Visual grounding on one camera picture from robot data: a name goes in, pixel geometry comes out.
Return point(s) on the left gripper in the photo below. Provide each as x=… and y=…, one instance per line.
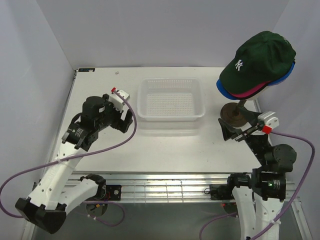
x=108, y=104

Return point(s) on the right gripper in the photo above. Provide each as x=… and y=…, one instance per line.
x=252, y=118

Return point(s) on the magenta baseball cap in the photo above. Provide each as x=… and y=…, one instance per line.
x=250, y=91

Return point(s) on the black baseball cap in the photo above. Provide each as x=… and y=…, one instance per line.
x=286, y=75

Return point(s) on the blue baseball cap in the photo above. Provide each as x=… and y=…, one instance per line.
x=224, y=92

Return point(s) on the dark green baseball cap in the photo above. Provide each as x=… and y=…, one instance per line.
x=263, y=58

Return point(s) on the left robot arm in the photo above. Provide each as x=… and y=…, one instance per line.
x=47, y=206

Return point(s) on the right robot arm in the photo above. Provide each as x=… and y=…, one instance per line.
x=259, y=196

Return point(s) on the brown round stand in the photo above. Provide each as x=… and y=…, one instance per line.
x=230, y=113

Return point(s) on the clear plastic bin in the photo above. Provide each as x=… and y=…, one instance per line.
x=171, y=99

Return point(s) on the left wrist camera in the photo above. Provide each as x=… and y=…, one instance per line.
x=118, y=98

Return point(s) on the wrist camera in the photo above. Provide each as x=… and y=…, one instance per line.
x=269, y=121
x=118, y=98

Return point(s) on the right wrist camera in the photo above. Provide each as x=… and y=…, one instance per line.
x=269, y=121

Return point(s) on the aluminium rail frame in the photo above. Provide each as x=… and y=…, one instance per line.
x=157, y=162

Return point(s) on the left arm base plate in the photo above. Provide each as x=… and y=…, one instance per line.
x=108, y=193

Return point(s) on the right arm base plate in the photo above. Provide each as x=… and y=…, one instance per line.
x=229, y=191

